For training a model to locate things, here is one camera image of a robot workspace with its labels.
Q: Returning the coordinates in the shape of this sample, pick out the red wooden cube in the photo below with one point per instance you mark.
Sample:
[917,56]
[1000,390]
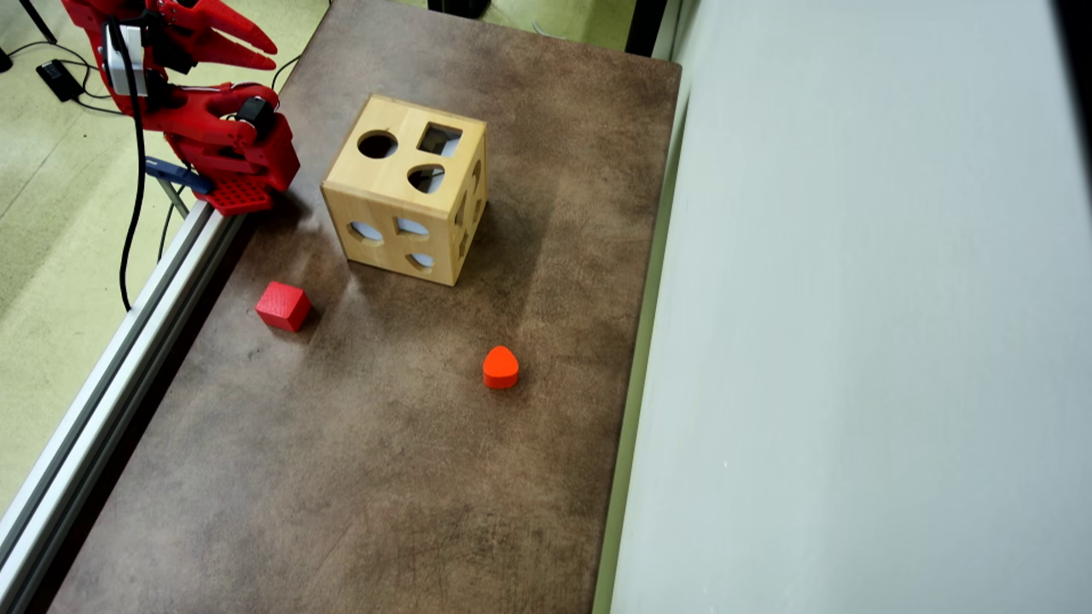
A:
[283,305]

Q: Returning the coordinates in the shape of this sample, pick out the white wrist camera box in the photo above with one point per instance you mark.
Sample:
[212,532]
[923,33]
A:
[128,61]

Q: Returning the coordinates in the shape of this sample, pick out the wooden shape sorter box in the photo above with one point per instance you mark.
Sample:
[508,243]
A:
[392,170]

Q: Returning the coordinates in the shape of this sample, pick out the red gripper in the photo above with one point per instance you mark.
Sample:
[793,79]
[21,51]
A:
[203,19]

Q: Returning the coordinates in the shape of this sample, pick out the black tripod leg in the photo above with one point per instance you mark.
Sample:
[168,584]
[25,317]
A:
[38,21]

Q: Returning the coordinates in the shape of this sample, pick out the black stand base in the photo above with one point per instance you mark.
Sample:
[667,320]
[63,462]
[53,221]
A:
[461,7]

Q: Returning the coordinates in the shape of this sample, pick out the aluminium profile rail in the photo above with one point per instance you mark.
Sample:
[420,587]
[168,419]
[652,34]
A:
[111,375]

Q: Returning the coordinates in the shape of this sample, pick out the black power adapter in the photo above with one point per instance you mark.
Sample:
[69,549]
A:
[60,79]

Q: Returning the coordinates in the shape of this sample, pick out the blue table clamp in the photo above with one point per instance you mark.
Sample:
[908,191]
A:
[175,173]

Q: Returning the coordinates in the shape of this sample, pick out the orange rounded triangle block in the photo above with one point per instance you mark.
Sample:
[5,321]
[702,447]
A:
[501,368]

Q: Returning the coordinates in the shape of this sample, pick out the black vertical post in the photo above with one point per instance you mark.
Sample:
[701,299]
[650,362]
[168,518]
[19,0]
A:
[644,26]

